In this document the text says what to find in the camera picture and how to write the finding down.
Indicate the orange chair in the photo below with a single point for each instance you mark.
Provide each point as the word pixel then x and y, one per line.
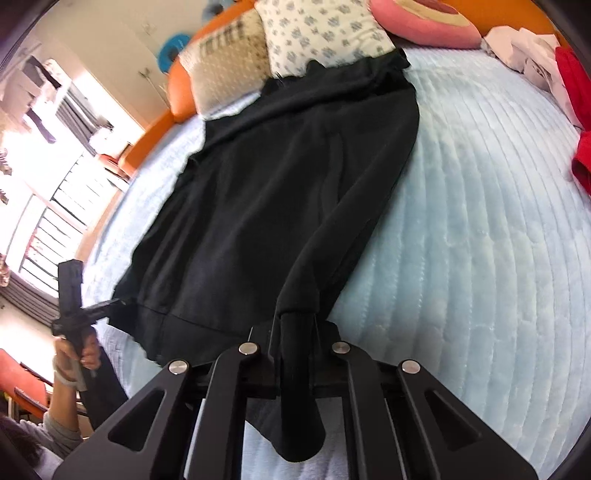
pixel 23 378

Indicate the person's left hand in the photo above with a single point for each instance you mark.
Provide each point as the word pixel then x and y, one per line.
pixel 87 353

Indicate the light blue quilted blanket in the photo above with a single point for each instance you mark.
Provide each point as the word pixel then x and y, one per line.
pixel 461 230

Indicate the pale pink garment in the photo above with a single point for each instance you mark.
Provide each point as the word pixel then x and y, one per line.
pixel 531 55

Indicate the white floral pillow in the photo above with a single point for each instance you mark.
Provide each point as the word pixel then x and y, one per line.
pixel 318 32

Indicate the dark hanging clothes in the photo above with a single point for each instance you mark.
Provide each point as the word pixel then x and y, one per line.
pixel 39 97

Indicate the red garment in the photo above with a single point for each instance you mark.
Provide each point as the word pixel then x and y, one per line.
pixel 577 92

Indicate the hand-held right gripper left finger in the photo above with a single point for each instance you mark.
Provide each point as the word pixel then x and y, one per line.
pixel 251 369

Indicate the pink plush cushion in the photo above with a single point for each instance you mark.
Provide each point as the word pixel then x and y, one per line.
pixel 425 23

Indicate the beige patchwork pillow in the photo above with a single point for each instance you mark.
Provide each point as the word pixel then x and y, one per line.
pixel 226 64

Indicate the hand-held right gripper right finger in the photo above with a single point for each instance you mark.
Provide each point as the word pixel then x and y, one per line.
pixel 349 369

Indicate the person's head hair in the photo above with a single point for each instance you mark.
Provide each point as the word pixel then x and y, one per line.
pixel 16 441

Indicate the grey curtain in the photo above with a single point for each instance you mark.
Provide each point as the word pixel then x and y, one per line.
pixel 85 120

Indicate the orange back cushion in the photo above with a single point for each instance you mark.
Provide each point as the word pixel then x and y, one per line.
pixel 517 16
pixel 180 92

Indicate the black zip jacket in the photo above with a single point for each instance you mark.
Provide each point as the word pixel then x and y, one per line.
pixel 277 184

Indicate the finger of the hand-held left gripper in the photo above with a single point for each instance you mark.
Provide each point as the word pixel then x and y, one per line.
pixel 107 308

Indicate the white pole stand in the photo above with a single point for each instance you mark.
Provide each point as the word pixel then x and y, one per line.
pixel 154 85

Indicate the person's left forearm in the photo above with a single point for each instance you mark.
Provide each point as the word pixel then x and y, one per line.
pixel 62 424

